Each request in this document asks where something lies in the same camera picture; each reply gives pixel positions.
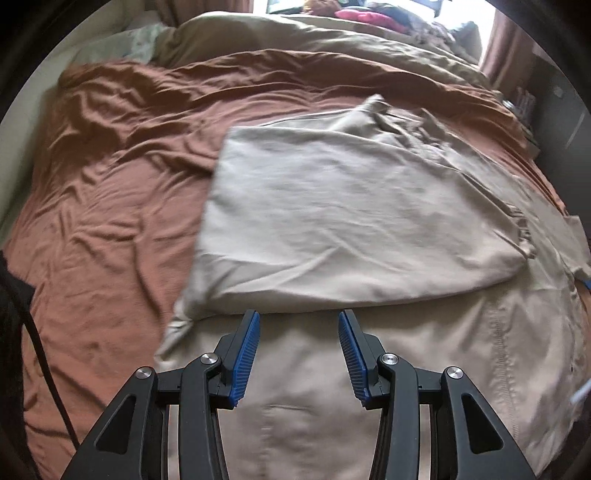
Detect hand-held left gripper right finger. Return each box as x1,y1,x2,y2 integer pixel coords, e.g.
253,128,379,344
338,309,539,480

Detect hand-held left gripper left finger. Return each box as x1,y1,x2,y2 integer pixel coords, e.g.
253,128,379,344
60,309,262,480

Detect black cable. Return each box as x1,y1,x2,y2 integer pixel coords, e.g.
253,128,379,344
0,249,82,450

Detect brown curtain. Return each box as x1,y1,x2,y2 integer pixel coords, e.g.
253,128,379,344
480,9,528,88

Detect beige pants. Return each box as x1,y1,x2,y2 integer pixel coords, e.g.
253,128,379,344
154,95,591,480

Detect pale green pillow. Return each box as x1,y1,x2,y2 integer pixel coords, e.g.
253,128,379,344
76,23,177,66

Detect rust brown bed sheet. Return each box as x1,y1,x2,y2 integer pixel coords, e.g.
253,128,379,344
11,50,570,480

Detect pile of clothes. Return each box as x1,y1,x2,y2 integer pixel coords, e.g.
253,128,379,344
305,0,481,52

